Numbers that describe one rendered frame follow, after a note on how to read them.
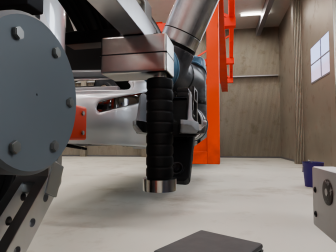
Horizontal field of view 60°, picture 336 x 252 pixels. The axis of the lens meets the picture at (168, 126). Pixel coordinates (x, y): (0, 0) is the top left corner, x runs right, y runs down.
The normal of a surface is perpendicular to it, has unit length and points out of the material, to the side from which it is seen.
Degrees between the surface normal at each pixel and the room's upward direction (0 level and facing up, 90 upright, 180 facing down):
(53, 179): 90
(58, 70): 90
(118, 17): 180
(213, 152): 90
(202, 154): 90
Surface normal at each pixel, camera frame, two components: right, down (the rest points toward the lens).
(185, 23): -0.05, 0.14
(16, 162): 0.98, -0.01
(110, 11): 0.00, 1.00
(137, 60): -0.21, -0.05
